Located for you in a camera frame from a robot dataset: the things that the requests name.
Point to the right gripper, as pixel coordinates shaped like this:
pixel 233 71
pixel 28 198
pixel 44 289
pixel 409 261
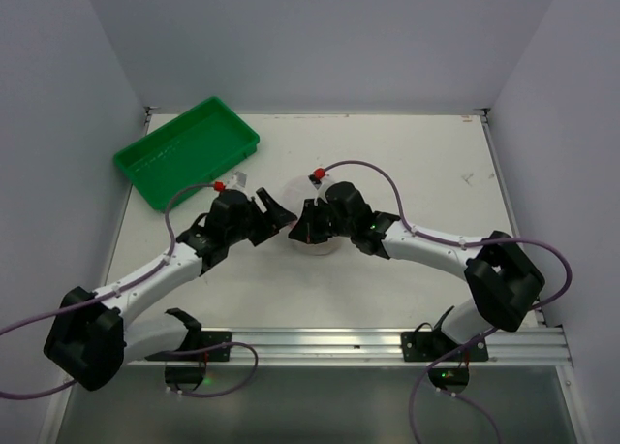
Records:
pixel 319 219

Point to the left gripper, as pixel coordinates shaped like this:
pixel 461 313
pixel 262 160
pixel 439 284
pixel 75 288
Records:
pixel 259 222

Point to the white mesh laundry bag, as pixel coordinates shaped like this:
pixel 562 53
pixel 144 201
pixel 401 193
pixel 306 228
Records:
pixel 293 195

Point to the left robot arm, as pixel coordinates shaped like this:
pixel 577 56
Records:
pixel 122 302

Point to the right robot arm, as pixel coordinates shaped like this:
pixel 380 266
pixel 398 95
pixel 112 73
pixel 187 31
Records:
pixel 504 283

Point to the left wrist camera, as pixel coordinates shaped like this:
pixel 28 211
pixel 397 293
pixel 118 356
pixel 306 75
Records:
pixel 237 181

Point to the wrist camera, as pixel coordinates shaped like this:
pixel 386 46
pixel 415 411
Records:
pixel 237 181
pixel 320 186

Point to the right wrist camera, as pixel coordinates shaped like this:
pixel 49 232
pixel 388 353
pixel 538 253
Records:
pixel 320 186

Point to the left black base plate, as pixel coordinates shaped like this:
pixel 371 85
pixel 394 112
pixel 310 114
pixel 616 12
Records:
pixel 189 372

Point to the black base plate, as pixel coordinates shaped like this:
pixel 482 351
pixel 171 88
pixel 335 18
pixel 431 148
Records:
pixel 426 344
pixel 189 372

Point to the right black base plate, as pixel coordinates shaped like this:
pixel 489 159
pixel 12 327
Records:
pixel 426 344

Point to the aluminium mounting rail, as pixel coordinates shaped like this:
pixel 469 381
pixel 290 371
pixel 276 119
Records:
pixel 319 347

